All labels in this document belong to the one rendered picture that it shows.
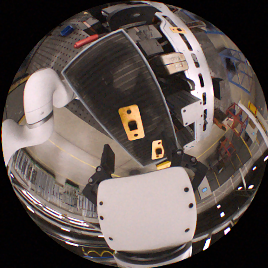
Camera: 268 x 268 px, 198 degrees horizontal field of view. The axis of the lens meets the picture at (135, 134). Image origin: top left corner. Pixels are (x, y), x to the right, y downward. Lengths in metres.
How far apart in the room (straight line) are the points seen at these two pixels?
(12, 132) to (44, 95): 0.14
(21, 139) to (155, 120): 0.36
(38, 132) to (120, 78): 0.25
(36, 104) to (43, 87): 0.04
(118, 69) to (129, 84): 0.03
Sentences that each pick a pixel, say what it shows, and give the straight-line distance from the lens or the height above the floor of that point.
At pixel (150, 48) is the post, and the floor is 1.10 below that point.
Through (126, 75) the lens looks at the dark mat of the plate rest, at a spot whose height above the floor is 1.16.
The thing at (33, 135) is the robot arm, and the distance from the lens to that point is 0.29.
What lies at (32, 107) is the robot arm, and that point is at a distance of 0.26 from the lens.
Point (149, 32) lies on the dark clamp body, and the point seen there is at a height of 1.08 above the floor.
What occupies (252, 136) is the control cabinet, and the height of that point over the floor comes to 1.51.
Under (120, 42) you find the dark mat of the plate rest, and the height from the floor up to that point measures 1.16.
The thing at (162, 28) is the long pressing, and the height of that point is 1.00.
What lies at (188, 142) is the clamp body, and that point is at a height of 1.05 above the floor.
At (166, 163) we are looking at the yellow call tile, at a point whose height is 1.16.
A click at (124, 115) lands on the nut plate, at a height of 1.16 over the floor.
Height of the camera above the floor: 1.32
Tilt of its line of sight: 50 degrees down
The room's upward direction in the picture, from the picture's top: 171 degrees clockwise
